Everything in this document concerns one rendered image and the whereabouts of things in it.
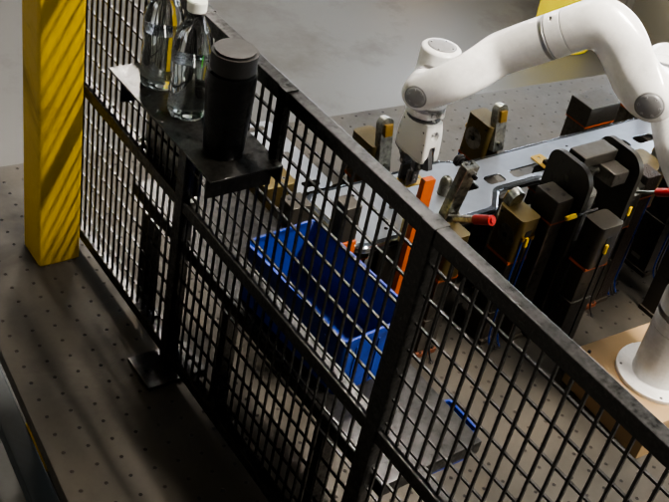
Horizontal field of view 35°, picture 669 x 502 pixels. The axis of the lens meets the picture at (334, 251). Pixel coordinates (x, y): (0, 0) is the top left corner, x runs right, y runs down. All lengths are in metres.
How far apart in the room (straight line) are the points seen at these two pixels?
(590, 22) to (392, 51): 3.31
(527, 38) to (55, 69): 0.96
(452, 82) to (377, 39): 3.30
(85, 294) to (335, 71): 2.76
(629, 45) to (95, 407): 1.27
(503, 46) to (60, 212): 1.06
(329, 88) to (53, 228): 2.56
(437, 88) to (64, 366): 0.97
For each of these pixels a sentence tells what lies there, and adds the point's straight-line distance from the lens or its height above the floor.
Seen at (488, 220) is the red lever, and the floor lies 1.14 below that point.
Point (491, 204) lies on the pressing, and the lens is 2.47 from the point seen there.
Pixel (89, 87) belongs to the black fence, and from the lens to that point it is 2.34.
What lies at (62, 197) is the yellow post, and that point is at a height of 0.89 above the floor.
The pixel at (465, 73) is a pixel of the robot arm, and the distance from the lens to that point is 2.10.
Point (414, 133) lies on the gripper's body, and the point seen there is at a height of 1.20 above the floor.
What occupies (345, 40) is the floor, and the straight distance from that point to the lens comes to 5.31.
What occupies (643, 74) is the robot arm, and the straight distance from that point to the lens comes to 2.01.
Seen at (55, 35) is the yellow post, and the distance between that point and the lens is 2.23.
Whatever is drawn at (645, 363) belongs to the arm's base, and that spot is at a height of 0.86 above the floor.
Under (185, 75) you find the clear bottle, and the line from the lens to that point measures 1.68.
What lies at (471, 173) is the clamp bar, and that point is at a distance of 2.18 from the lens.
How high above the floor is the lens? 2.34
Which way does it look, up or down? 37 degrees down
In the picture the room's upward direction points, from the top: 12 degrees clockwise
